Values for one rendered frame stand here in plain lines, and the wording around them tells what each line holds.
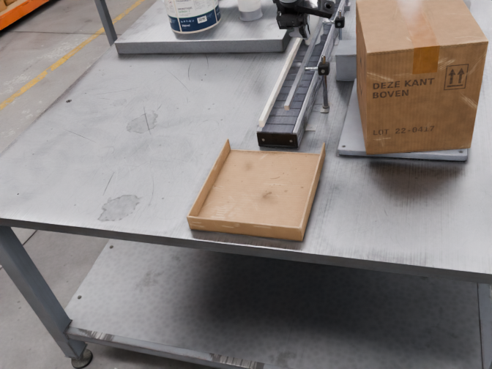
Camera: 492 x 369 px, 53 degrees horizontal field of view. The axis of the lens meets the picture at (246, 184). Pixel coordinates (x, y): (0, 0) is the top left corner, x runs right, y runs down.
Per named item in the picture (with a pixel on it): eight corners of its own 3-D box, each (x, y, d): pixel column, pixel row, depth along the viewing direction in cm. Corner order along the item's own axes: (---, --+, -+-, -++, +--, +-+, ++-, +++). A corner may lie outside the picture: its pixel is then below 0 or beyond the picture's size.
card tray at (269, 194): (229, 150, 134) (227, 138, 132) (325, 154, 126) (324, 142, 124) (189, 229, 113) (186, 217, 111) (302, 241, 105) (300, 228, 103)
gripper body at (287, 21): (283, 10, 153) (274, -17, 142) (311, 9, 150) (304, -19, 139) (280, 31, 151) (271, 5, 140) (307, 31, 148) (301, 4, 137)
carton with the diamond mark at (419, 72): (356, 91, 143) (355, -2, 126) (444, 84, 139) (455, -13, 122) (366, 155, 121) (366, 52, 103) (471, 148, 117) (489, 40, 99)
